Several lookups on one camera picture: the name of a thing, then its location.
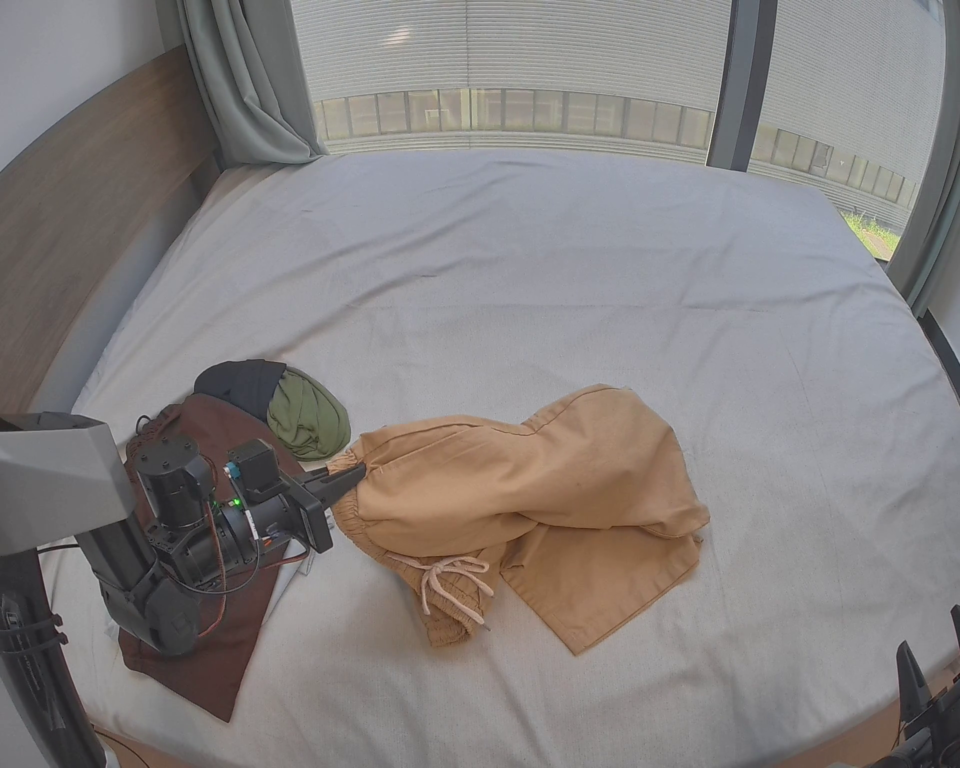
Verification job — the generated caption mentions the tan shorts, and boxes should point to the tan shorts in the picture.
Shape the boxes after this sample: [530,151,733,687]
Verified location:
[330,384,711,657]

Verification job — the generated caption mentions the white garment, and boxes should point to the white garment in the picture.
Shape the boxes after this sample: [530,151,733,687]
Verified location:
[258,551,316,627]

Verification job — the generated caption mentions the green garment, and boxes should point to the green garment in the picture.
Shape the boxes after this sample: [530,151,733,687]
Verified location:
[266,365,354,462]

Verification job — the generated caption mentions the black cable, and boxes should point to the black cable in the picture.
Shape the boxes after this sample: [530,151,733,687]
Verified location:
[93,731,162,768]

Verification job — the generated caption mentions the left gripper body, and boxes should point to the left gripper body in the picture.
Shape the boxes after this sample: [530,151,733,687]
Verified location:
[228,480,335,562]

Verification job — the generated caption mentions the bed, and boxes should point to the bed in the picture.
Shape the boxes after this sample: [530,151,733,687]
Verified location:
[0,41,960,768]

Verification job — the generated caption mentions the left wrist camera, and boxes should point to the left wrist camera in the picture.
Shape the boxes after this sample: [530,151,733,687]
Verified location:
[225,441,290,505]

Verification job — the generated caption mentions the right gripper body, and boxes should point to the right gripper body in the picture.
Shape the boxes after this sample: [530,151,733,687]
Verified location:
[896,691,960,768]

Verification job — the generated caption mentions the window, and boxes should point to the window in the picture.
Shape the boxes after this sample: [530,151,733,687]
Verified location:
[288,0,960,320]

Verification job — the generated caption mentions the brown garment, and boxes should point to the brown garment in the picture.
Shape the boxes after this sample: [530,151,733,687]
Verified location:
[118,393,316,725]

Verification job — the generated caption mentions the black garment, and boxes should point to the black garment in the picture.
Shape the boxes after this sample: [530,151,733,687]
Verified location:
[192,358,288,423]

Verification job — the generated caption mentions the grey-green curtain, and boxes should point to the grey-green curtain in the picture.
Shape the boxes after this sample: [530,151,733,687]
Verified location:
[909,172,960,320]
[178,0,325,166]

